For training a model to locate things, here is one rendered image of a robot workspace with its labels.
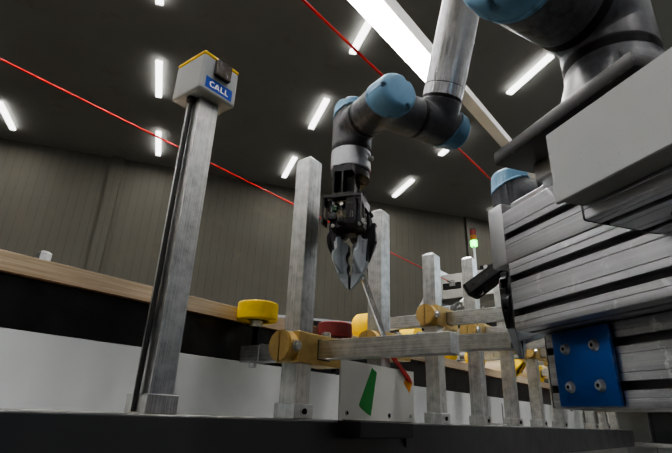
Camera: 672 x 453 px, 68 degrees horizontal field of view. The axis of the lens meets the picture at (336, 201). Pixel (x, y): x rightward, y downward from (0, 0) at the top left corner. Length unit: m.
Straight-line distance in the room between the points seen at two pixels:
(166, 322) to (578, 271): 0.50
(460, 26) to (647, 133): 0.63
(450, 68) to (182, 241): 0.56
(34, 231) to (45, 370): 13.13
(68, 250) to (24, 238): 1.00
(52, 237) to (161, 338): 13.18
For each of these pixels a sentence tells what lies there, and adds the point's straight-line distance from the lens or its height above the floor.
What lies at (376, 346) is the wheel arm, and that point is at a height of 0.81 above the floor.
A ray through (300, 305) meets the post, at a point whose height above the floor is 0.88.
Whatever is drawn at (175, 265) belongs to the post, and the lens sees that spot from 0.70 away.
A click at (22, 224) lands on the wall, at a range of 14.07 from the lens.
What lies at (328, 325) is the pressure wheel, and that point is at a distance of 1.17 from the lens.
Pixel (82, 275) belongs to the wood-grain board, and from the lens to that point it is 0.87.
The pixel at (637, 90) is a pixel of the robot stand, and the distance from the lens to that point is 0.44.
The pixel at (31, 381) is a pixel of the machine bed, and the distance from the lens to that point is 0.85.
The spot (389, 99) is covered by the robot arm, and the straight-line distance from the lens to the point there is 0.84.
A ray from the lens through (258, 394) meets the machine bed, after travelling 1.09.
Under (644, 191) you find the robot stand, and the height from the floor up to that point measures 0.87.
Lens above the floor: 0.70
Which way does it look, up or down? 24 degrees up
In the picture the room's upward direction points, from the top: 2 degrees clockwise
